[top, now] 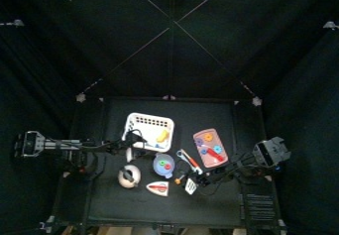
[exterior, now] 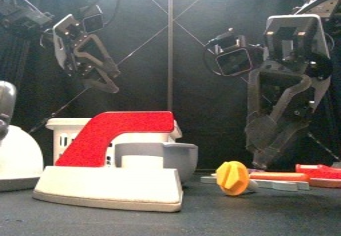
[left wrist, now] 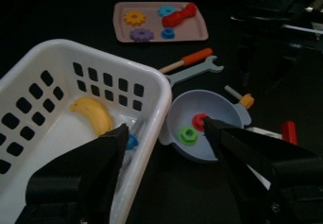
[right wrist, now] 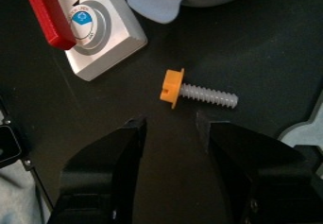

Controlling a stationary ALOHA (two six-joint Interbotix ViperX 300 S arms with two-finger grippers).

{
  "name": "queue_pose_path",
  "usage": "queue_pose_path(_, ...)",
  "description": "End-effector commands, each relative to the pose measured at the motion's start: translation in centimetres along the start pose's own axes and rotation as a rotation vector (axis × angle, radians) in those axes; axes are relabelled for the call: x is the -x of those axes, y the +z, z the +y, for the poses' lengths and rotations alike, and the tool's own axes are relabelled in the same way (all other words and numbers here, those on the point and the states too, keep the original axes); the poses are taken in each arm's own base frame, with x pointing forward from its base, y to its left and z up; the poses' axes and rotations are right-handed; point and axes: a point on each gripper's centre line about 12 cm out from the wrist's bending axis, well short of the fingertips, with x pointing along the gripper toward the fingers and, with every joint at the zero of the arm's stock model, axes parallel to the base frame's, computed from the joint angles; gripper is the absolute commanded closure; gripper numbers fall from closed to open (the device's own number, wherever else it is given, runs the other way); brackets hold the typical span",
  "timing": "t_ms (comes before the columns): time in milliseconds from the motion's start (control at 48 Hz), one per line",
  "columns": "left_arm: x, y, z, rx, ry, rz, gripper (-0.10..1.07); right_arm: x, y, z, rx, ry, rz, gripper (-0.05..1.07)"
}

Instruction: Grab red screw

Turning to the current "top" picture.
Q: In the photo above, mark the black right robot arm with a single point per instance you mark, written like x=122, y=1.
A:
x=265, y=153

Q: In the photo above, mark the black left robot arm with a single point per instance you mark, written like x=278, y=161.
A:
x=58, y=144

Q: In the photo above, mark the white toy spatula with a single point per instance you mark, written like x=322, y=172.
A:
x=191, y=186

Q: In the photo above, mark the white plastic basket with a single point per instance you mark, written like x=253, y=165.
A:
x=153, y=126

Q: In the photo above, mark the yellow toy banana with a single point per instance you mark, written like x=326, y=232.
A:
x=163, y=136

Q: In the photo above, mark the blue toy gear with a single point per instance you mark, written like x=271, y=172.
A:
x=217, y=148
x=203, y=151

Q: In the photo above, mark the green toy nut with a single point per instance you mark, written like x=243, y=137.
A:
x=162, y=162

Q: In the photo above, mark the red toy nut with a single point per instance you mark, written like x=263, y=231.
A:
x=167, y=166

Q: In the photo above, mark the blue toy bowl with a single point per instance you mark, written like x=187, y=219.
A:
x=159, y=170

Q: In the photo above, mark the white red toy iron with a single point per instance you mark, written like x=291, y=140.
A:
x=158, y=188

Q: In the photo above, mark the purple toy gear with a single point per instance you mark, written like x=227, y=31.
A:
x=199, y=142

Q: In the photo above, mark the pink toy tray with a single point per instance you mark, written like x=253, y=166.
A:
x=211, y=140

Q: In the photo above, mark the orange toy gear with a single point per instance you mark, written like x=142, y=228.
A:
x=207, y=136

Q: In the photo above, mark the white tape roll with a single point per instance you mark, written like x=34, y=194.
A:
x=133, y=181

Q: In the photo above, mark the grey frame bracket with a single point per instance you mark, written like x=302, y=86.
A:
x=169, y=97
x=330, y=24
x=81, y=97
x=257, y=101
x=16, y=23

